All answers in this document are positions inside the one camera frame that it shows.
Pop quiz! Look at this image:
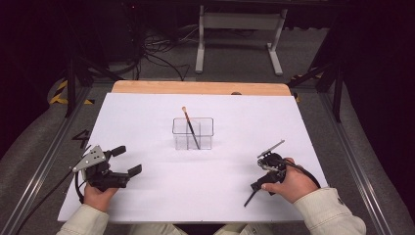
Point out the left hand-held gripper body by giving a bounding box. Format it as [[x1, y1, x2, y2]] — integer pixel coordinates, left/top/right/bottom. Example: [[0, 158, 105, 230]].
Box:
[[71, 145, 131, 193]]

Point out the grey metal stand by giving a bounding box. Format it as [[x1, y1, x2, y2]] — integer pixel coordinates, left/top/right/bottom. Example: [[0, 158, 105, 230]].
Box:
[[194, 4, 289, 77]]

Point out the person's right hand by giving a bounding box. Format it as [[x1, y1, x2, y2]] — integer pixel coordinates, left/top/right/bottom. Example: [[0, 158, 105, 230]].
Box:
[[260, 157, 321, 205]]

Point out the hand-held gripper cable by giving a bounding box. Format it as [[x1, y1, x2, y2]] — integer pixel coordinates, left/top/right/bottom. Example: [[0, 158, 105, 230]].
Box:
[[14, 145, 93, 235], [283, 160, 322, 190]]

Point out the black tripod stand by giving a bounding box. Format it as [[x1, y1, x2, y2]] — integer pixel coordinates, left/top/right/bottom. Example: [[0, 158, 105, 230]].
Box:
[[287, 62, 346, 123], [63, 55, 125, 119]]

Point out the wooden table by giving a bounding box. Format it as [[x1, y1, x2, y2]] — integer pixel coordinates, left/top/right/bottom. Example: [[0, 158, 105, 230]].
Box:
[[111, 80, 293, 97]]

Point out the right hand-held gripper cable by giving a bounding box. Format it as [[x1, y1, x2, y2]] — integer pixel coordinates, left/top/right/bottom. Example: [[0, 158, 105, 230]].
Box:
[[283, 160, 322, 190]]

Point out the aluminium floor rail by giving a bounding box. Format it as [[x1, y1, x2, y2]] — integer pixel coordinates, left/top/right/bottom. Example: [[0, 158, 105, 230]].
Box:
[[317, 92, 392, 235], [0, 86, 94, 235]]

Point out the person's left hand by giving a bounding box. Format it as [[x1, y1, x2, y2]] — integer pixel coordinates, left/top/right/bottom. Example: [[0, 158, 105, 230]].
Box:
[[82, 182, 119, 213]]

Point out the dark equipment cabinet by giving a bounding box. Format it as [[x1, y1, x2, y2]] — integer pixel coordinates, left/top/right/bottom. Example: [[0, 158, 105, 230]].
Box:
[[107, 0, 179, 63]]

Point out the white table sheet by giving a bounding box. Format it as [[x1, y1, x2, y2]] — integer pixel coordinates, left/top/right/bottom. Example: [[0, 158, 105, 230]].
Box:
[[57, 92, 329, 225]]

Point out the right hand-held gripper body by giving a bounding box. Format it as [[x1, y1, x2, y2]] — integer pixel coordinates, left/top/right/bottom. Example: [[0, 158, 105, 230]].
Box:
[[256, 139, 288, 183]]

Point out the left hand-held gripper cable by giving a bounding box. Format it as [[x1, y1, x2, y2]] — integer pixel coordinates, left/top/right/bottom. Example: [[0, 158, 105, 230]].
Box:
[[14, 145, 93, 235]]

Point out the yellow black floor tape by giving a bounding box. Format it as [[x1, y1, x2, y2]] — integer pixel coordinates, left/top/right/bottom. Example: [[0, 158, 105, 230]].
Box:
[[48, 79, 96, 106]]

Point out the person's right leg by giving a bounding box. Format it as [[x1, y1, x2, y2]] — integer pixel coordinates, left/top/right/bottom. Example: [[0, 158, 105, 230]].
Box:
[[209, 223, 275, 235]]

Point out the tangle of floor cables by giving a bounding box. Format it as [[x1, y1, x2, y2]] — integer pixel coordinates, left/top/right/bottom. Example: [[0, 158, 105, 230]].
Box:
[[136, 23, 201, 82]]

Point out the clear plastic divided container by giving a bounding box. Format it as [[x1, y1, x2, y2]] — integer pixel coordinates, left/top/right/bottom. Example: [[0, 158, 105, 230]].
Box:
[[171, 117, 215, 152]]

